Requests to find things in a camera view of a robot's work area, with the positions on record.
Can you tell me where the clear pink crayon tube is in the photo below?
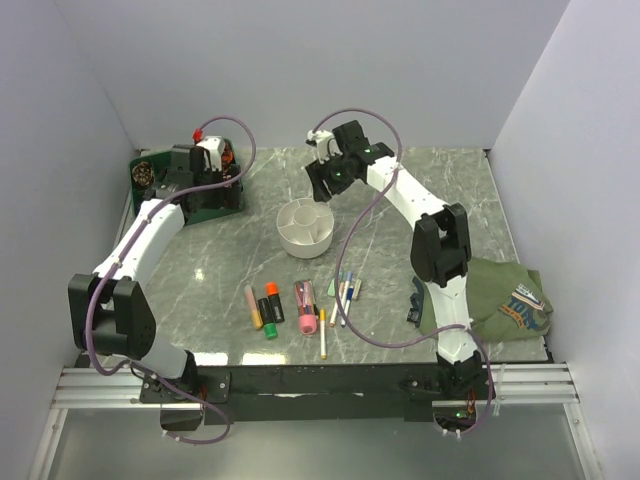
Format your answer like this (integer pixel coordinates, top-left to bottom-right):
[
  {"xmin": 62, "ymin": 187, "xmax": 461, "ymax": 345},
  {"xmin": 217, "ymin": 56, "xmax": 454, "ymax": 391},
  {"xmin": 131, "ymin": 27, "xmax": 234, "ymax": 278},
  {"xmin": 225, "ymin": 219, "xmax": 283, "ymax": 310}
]
[{"xmin": 294, "ymin": 280, "xmax": 318, "ymax": 335}]

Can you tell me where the aluminium rail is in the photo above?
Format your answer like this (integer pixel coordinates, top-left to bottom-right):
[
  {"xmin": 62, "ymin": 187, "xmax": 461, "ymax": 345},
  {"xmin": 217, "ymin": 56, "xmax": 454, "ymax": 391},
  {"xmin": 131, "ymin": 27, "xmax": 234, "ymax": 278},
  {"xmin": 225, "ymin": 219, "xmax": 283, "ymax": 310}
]
[{"xmin": 51, "ymin": 364, "xmax": 579, "ymax": 410}]

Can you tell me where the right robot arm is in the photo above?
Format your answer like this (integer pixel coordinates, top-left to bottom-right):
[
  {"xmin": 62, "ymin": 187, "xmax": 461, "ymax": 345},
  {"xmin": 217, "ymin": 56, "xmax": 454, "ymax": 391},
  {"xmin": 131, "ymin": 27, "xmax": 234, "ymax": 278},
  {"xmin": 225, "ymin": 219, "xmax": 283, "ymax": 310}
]
[{"xmin": 306, "ymin": 120, "xmax": 483, "ymax": 398}]

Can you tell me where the green t-shirt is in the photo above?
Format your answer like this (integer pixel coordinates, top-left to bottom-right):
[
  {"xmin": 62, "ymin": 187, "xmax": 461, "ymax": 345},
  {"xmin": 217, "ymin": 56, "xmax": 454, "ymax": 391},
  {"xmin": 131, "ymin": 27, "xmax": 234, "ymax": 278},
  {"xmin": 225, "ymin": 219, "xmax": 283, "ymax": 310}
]
[{"xmin": 406, "ymin": 257, "xmax": 554, "ymax": 343}]

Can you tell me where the brown rolled tie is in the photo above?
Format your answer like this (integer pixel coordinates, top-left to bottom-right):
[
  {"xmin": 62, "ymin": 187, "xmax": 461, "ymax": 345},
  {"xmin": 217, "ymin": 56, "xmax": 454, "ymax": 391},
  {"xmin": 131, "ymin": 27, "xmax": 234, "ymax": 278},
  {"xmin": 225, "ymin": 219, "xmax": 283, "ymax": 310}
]
[{"xmin": 131, "ymin": 161, "xmax": 155, "ymax": 191}]

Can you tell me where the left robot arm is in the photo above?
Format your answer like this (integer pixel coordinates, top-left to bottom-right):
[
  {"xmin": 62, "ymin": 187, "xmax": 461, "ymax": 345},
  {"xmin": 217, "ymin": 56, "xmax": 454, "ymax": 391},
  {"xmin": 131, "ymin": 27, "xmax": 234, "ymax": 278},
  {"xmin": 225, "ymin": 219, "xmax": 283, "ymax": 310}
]
[{"xmin": 68, "ymin": 136, "xmax": 243, "ymax": 402}]

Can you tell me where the black green highlighter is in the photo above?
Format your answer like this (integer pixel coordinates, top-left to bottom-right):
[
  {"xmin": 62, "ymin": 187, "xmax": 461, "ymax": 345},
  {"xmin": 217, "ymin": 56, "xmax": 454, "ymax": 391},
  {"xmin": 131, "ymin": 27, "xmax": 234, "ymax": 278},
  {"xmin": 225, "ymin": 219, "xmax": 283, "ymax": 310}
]
[{"xmin": 258, "ymin": 298, "xmax": 278, "ymax": 340}]

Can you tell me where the pink yellow highlighter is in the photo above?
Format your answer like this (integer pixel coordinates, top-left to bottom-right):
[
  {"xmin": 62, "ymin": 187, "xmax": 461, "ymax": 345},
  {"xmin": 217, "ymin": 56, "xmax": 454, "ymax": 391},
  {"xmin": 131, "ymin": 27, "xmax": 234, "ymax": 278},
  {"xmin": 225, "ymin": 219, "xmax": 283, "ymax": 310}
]
[{"xmin": 244, "ymin": 284, "xmax": 263, "ymax": 330}]

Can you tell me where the black orange highlighter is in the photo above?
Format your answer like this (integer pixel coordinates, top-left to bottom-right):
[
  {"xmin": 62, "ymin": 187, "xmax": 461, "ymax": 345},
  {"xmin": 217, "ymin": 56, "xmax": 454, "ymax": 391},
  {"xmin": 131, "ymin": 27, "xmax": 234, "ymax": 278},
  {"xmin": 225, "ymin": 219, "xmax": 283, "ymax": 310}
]
[{"xmin": 265, "ymin": 282, "xmax": 285, "ymax": 323}]

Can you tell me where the yellow white marker pen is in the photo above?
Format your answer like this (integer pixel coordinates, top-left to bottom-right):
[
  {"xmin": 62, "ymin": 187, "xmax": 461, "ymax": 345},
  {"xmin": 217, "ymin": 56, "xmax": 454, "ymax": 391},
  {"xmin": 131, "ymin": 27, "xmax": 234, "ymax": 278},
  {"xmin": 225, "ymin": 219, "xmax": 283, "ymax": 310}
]
[{"xmin": 319, "ymin": 309, "xmax": 328, "ymax": 360}]

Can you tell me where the green compartment tray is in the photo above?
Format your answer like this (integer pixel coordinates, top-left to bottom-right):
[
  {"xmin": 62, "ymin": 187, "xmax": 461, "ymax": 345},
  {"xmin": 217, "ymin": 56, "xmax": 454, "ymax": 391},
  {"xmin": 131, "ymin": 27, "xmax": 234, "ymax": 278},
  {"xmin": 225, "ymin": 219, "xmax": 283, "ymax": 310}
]
[{"xmin": 129, "ymin": 137, "xmax": 245, "ymax": 225}]

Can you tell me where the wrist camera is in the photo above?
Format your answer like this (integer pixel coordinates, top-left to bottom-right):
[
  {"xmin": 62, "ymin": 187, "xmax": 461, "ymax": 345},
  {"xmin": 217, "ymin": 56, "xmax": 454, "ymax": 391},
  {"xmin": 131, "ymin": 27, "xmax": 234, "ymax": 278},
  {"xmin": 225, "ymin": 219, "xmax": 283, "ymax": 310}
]
[
  {"xmin": 190, "ymin": 129, "xmax": 226, "ymax": 172},
  {"xmin": 306, "ymin": 130, "xmax": 342, "ymax": 163}
]

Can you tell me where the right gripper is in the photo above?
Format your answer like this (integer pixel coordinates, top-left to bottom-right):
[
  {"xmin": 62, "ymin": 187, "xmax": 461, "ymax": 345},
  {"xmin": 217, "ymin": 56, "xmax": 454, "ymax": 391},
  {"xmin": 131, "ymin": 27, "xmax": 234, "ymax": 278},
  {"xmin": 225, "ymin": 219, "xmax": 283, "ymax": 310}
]
[{"xmin": 305, "ymin": 150, "xmax": 355, "ymax": 204}]

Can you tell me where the orange white marker pen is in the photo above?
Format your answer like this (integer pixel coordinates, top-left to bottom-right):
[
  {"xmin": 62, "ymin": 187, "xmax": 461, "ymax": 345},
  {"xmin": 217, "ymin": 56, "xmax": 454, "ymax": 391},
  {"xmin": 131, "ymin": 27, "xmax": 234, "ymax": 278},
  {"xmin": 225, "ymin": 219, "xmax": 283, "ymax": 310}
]
[{"xmin": 329, "ymin": 292, "xmax": 340, "ymax": 328}]

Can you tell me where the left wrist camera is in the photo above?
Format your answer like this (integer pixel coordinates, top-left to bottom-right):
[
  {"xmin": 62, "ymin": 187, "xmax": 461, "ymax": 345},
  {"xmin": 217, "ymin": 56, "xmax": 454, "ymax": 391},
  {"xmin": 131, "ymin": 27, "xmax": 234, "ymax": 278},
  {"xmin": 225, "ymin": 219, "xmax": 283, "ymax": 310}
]
[{"xmin": 190, "ymin": 129, "xmax": 226, "ymax": 172}]

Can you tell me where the blue white marker pen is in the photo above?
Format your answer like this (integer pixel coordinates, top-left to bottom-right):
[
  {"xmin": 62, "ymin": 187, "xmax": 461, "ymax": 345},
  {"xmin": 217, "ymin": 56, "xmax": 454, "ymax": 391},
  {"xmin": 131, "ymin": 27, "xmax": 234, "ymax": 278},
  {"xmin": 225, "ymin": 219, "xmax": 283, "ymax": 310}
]
[{"xmin": 340, "ymin": 271, "xmax": 353, "ymax": 328}]

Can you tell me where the lilac white marker pen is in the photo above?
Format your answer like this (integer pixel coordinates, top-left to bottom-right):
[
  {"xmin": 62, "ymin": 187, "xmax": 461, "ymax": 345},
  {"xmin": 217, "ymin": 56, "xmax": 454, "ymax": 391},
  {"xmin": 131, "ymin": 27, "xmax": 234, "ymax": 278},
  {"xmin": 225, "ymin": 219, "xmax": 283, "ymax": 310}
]
[{"xmin": 350, "ymin": 279, "xmax": 362, "ymax": 300}]

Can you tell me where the orange rolled tie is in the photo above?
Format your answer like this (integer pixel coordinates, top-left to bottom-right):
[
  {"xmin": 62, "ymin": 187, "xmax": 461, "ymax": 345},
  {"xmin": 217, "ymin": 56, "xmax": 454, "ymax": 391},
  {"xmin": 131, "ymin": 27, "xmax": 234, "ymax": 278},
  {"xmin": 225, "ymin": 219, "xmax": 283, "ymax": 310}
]
[{"xmin": 221, "ymin": 143, "xmax": 234, "ymax": 166}]

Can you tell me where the white round divided container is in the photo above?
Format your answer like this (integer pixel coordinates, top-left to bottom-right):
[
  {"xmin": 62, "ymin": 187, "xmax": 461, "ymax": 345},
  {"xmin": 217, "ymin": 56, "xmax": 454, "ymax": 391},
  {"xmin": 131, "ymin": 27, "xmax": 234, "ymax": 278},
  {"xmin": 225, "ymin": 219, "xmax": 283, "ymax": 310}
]
[{"xmin": 276, "ymin": 198, "xmax": 334, "ymax": 259}]

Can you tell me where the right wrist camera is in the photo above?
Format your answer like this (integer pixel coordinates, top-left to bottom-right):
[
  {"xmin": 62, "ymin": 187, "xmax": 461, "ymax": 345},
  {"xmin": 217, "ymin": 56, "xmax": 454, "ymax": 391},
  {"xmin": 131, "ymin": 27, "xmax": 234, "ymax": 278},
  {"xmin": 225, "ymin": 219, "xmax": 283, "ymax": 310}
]
[{"xmin": 306, "ymin": 130, "xmax": 342, "ymax": 163}]

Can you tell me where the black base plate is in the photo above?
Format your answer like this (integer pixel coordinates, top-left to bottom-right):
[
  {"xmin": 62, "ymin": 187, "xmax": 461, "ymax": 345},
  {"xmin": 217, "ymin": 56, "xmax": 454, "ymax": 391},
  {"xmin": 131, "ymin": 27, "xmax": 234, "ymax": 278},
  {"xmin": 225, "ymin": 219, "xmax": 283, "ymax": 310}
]
[{"xmin": 138, "ymin": 362, "xmax": 496, "ymax": 426}]

